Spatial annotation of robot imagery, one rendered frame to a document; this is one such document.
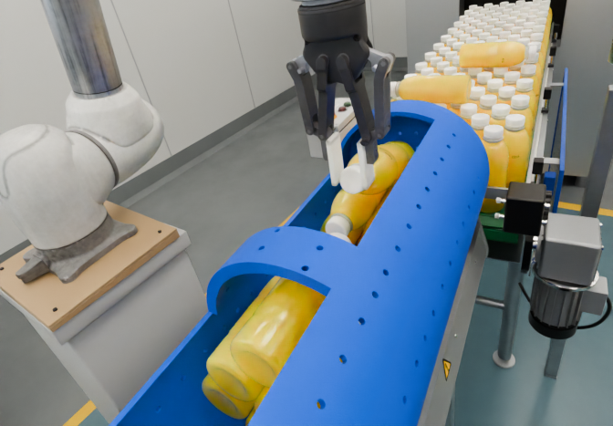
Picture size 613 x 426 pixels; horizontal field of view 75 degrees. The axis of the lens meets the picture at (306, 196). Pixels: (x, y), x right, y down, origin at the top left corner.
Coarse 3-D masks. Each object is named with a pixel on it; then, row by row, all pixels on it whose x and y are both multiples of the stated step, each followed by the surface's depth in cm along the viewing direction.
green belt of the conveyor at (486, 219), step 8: (480, 216) 94; (488, 216) 93; (488, 224) 93; (496, 224) 92; (488, 232) 93; (496, 232) 92; (504, 232) 91; (496, 240) 94; (504, 240) 92; (512, 240) 91
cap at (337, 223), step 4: (336, 216) 65; (340, 216) 65; (332, 220) 64; (336, 220) 64; (340, 220) 64; (344, 220) 64; (328, 224) 65; (332, 224) 64; (336, 224) 64; (340, 224) 64; (344, 224) 64; (348, 224) 65; (328, 228) 65; (332, 228) 65; (336, 228) 64; (340, 228) 64; (344, 228) 64; (348, 228) 65; (328, 232) 66; (332, 232) 65; (336, 232) 65; (340, 232) 64; (344, 232) 64; (348, 232) 65
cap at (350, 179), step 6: (348, 168) 55; (354, 168) 55; (342, 174) 56; (348, 174) 56; (354, 174) 55; (342, 180) 56; (348, 180) 56; (354, 180) 55; (360, 180) 55; (342, 186) 56; (348, 186) 56; (354, 186) 56; (360, 186) 55; (348, 192) 56; (354, 192) 56
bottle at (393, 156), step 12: (384, 144) 65; (396, 144) 67; (408, 144) 70; (384, 156) 59; (396, 156) 62; (408, 156) 67; (384, 168) 58; (396, 168) 61; (384, 180) 58; (396, 180) 63; (360, 192) 59; (372, 192) 59
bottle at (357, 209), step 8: (344, 192) 68; (384, 192) 73; (336, 200) 68; (344, 200) 67; (352, 200) 66; (360, 200) 67; (368, 200) 68; (376, 200) 70; (336, 208) 67; (344, 208) 66; (352, 208) 66; (360, 208) 66; (368, 208) 67; (344, 216) 65; (352, 216) 66; (360, 216) 66; (368, 216) 68; (352, 224) 65; (360, 224) 67
